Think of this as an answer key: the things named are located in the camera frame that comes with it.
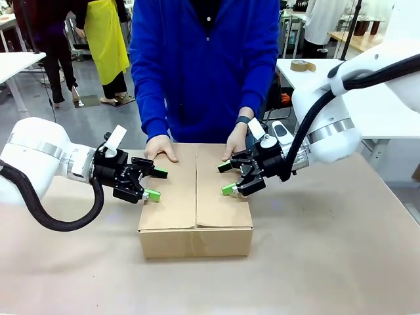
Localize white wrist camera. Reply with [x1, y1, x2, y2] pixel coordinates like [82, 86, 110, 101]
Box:
[103, 125, 128, 158]
[247, 117, 280, 152]

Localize person's right forearm blue sleeve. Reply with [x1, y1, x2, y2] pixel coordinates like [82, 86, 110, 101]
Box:
[134, 81, 173, 144]

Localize slanted black stand pole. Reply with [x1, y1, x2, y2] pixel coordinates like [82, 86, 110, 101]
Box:
[339, 0, 364, 62]

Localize brown packing tape roll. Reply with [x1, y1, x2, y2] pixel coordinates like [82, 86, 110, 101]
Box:
[289, 60, 316, 73]

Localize person in yellow apron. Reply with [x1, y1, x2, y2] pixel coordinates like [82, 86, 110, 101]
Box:
[73, 0, 132, 106]

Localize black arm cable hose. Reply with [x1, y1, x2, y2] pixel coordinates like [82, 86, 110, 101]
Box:
[280, 54, 420, 182]
[0, 159, 106, 232]

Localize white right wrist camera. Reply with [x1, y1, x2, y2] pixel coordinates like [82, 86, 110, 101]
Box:
[247, 117, 280, 152]

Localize person in dark clothes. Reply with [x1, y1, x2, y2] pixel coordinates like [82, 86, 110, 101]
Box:
[32, 0, 87, 110]

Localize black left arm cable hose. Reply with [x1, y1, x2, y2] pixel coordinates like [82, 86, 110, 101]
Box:
[0, 159, 106, 232]

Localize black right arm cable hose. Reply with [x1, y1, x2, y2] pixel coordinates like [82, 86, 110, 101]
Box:
[280, 54, 420, 182]

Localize brown cardboard box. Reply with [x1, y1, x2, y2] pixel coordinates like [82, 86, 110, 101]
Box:
[136, 142, 254, 261]

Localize person's right hand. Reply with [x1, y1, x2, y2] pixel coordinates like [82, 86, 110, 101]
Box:
[144, 136, 180, 163]

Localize light wooden table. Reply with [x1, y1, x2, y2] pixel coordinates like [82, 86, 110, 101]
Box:
[327, 31, 385, 53]

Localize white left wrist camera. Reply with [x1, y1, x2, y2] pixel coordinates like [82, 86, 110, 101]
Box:
[103, 125, 128, 158]

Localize large white table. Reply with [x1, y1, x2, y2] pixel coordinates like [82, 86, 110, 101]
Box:
[274, 58, 420, 165]

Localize person in blue sweater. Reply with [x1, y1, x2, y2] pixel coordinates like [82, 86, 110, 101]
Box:
[129, 0, 282, 144]

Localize person's left forearm blue sleeve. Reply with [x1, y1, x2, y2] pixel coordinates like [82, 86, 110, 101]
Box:
[238, 62, 280, 121]

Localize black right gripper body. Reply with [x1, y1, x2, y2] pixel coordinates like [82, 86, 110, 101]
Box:
[241, 143, 287, 197]

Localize small white table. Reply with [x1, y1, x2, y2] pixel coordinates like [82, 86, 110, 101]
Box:
[0, 51, 47, 112]

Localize person in white coat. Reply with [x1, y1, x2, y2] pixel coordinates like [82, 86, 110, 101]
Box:
[303, 0, 344, 60]

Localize grey floor mat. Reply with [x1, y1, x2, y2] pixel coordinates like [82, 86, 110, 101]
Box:
[77, 94, 101, 108]

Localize person's left hand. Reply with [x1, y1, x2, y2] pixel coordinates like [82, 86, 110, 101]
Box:
[221, 124, 252, 161]

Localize black pole with base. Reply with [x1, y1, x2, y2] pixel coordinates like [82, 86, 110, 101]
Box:
[21, 0, 47, 56]

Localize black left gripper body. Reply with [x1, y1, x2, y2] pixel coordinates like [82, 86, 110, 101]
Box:
[93, 149, 142, 205]

